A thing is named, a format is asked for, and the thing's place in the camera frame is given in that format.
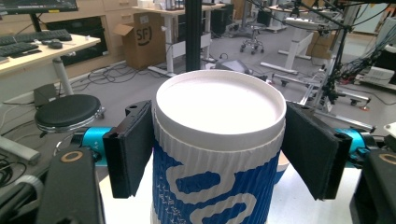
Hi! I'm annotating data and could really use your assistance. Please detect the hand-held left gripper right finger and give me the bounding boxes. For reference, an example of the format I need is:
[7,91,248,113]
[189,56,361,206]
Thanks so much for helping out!
[281,102,353,201]

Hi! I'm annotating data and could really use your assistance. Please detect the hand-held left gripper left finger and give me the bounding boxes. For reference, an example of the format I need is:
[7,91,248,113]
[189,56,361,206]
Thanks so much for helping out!
[102,100,155,200]

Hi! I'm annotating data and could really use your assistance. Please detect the blue and white paper cup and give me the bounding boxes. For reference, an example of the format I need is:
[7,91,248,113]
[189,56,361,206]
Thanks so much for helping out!
[150,130,283,224]

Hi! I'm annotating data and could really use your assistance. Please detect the single white cup lid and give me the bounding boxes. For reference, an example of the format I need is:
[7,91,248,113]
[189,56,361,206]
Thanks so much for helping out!
[154,69,288,154]

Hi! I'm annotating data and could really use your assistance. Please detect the black round stool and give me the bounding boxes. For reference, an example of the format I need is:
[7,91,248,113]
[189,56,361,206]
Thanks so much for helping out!
[34,93,106,134]

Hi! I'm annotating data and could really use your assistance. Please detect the grey box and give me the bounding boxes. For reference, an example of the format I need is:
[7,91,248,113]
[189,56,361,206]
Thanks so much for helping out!
[33,83,59,107]

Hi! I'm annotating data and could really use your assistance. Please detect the printed cardboard box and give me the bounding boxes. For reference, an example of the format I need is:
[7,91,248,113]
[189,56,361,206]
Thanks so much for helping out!
[112,11,167,70]

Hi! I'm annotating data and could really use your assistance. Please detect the white standing desk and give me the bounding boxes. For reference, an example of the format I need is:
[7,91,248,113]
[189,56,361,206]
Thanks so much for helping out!
[133,3,226,77]

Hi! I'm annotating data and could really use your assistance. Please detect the wheeled metal stool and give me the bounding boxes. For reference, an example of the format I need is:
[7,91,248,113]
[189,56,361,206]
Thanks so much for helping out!
[238,23,265,56]

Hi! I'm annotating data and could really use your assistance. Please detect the light wooden desk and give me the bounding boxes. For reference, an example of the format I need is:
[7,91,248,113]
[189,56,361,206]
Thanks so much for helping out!
[0,33,102,96]

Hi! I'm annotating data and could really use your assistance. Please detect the light wooden cabinet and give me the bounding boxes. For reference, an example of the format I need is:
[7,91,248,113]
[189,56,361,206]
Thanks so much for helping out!
[0,0,139,78]

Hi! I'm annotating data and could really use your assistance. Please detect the black keyboard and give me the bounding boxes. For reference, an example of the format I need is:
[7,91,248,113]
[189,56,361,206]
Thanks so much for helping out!
[0,41,40,58]
[13,28,73,44]

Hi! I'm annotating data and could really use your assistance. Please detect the stand with cables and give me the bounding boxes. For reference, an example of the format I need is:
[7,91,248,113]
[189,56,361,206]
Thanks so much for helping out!
[298,0,396,108]

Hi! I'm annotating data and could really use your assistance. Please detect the black upright post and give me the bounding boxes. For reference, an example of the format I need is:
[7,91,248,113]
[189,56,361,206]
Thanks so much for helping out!
[185,0,204,73]

